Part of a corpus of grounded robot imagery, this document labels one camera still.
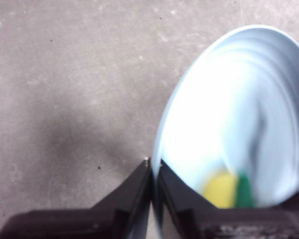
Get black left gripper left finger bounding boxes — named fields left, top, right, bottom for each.
left=0, top=159, right=152, bottom=239

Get yellow sponge with green pad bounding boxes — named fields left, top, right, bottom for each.
left=201, top=171, right=255, bottom=209

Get light blue round plate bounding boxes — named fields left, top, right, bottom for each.
left=150, top=24, right=299, bottom=239

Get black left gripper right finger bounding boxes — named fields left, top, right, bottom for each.
left=154, top=159, right=299, bottom=239

